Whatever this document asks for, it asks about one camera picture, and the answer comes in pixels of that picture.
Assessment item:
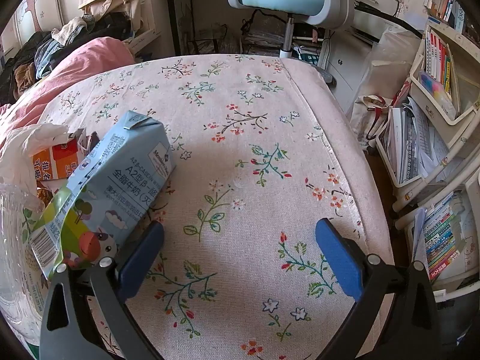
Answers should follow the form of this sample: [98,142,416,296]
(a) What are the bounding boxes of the row of upright books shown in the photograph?
[424,32,462,98]

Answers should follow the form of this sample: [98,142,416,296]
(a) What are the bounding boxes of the white crumpled garment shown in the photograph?
[52,17,89,44]

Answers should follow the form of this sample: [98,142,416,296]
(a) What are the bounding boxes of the row of colourful books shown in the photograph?
[412,191,462,282]

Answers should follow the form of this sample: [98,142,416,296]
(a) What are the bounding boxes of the black clothes pile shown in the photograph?
[90,11,151,42]

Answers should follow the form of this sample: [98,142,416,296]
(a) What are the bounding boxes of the white plastic bag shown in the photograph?
[360,26,428,106]

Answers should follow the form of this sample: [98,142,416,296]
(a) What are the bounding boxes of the red orange snack wrapper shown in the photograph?
[32,127,100,196]

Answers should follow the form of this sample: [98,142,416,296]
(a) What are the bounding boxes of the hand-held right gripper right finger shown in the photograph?
[315,217,441,360]

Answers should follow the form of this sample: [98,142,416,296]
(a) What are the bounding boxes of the blue milk carton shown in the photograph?
[28,110,178,280]

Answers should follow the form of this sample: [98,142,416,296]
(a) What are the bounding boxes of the clear plastic container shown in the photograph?
[0,182,51,331]

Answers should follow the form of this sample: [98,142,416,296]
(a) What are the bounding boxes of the brown garment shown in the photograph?
[13,62,38,94]

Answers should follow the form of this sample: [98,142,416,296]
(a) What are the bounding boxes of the blue denim garment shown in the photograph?
[35,39,64,79]

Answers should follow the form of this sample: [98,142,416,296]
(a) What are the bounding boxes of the white wardrobe tree decal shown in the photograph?
[15,0,87,34]

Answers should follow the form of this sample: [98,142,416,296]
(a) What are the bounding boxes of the large white tissue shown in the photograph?
[0,122,70,214]

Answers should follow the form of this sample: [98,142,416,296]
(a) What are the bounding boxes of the white drawer cabinet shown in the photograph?
[326,34,376,109]

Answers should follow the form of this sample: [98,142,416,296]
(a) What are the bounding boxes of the canvas tote bag red handles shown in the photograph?
[347,95,404,147]

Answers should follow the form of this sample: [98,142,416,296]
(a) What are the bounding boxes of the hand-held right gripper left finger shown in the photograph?
[39,220,166,360]

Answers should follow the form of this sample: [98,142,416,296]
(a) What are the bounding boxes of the pink blanket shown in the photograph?
[0,38,136,158]

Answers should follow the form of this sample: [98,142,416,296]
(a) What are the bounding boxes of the white shelf cart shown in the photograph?
[375,19,480,304]

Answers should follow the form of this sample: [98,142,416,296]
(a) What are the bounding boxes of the black jacket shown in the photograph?
[0,32,53,102]

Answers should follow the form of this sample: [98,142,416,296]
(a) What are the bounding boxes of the pile of papers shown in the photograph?
[386,97,451,184]

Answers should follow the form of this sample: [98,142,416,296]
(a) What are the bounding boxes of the grey blue office chair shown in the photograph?
[227,0,361,61]

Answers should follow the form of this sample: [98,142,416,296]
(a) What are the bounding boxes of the dark framed picture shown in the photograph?
[167,0,197,56]

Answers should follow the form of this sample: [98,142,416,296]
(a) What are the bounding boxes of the wall shelf books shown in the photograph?
[424,0,466,31]

